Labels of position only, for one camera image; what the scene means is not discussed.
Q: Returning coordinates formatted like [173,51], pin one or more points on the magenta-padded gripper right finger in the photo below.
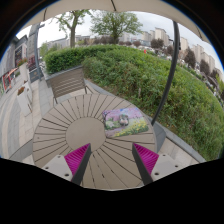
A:
[146,159]

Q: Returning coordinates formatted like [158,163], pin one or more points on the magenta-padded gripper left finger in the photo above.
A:
[76,159]

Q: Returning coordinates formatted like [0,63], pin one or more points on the floral print mouse pad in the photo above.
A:
[136,128]

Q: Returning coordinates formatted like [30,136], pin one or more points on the brown slatted outdoor chair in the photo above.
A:
[66,81]

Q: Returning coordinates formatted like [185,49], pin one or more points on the white planter box with flowers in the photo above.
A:
[23,71]
[24,100]

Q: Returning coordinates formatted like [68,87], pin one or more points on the dark curved umbrella pole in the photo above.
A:
[170,73]

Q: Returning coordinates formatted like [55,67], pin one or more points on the tall grey sign pillar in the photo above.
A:
[33,50]

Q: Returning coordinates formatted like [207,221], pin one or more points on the grey shopfront building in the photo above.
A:
[10,60]

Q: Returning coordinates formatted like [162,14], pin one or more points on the distant apartment buildings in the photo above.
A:
[160,35]

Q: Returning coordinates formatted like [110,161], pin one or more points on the tall bare-trunk tree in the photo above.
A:
[73,30]

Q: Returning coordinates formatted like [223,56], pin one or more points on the round leafy green tree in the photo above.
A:
[115,23]

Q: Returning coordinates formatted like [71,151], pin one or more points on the beige patio umbrella canopy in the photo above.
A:
[133,4]

